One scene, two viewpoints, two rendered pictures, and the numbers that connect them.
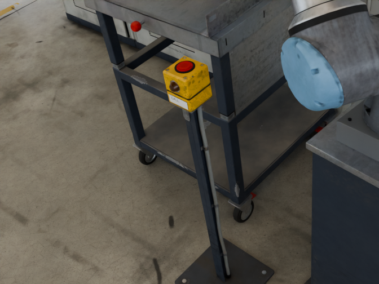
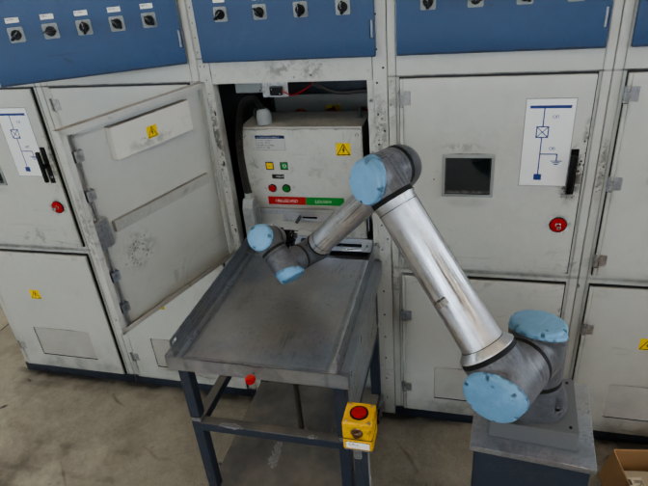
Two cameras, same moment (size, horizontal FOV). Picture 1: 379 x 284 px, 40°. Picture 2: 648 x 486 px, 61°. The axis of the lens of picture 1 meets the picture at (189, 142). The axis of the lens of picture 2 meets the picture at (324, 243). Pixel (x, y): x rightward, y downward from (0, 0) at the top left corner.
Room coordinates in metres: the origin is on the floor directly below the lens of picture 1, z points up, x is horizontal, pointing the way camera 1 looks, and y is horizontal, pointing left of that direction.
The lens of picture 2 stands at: (0.21, 0.62, 1.99)
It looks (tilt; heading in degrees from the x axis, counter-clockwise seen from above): 29 degrees down; 325
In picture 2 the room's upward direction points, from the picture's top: 5 degrees counter-clockwise
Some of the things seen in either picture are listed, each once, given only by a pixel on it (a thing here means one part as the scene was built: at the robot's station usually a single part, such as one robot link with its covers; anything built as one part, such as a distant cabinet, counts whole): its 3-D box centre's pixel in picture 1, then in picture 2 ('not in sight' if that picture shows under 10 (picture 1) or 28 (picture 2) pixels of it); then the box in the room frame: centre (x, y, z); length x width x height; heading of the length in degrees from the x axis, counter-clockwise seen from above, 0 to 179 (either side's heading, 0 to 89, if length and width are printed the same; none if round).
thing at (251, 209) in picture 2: not in sight; (253, 217); (2.03, -0.31, 1.04); 0.08 x 0.05 x 0.17; 129
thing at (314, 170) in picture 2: not in sight; (304, 186); (1.91, -0.49, 1.15); 0.48 x 0.01 x 0.48; 39
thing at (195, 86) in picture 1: (188, 84); (360, 426); (1.04, -0.02, 0.85); 0.08 x 0.08 x 0.10; 39
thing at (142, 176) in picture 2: not in sight; (160, 203); (2.06, 0.04, 1.21); 0.63 x 0.07 x 0.74; 111
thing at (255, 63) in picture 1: (226, 63); (295, 383); (1.67, -0.20, 0.46); 0.64 x 0.58 x 0.66; 129
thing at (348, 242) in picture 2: not in sight; (310, 240); (1.92, -0.51, 0.89); 0.54 x 0.05 x 0.06; 39
